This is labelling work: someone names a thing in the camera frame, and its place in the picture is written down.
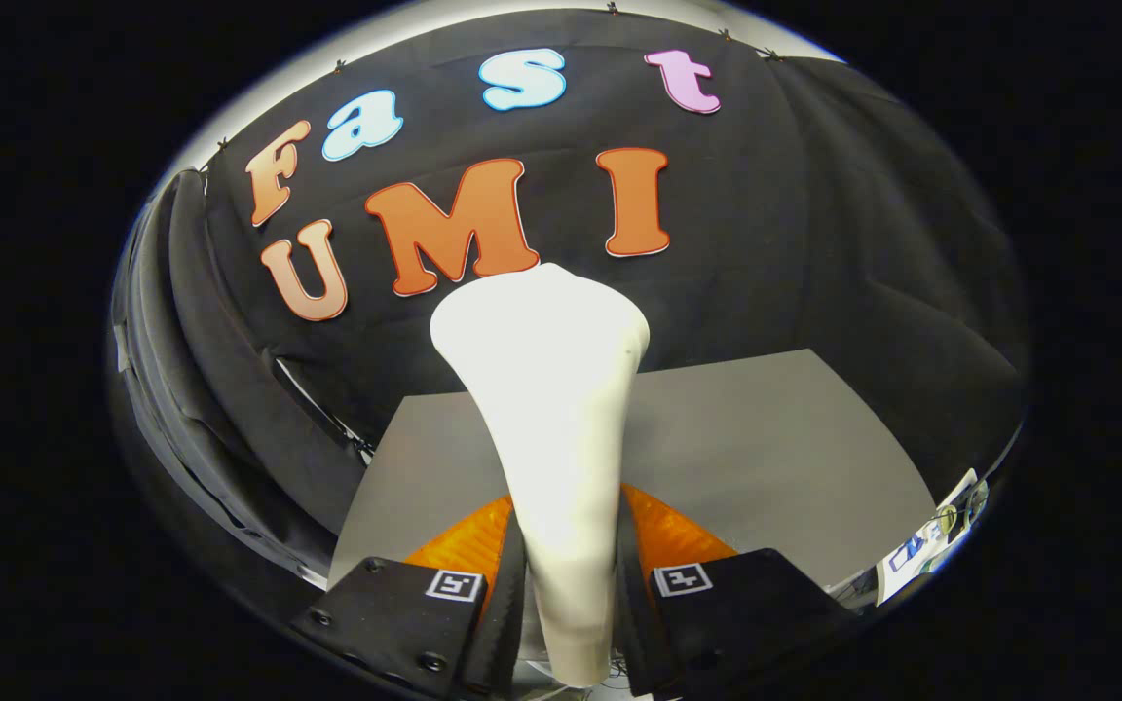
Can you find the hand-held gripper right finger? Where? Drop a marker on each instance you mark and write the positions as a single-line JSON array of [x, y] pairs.
[[634, 623]]

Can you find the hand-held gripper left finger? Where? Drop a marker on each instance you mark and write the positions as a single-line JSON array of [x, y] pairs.
[[503, 623]]

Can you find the white garment steamer head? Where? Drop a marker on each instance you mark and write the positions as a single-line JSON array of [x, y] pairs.
[[542, 409]]

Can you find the grey cabinet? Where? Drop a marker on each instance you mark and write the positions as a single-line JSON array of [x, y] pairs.
[[766, 458]]

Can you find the white office desk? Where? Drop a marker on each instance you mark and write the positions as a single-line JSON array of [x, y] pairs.
[[897, 579]]

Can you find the small blue card holder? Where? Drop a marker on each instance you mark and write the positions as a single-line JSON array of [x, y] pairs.
[[909, 555]]

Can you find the row of black cloth clips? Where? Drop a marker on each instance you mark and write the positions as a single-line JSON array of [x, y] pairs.
[[339, 66]]

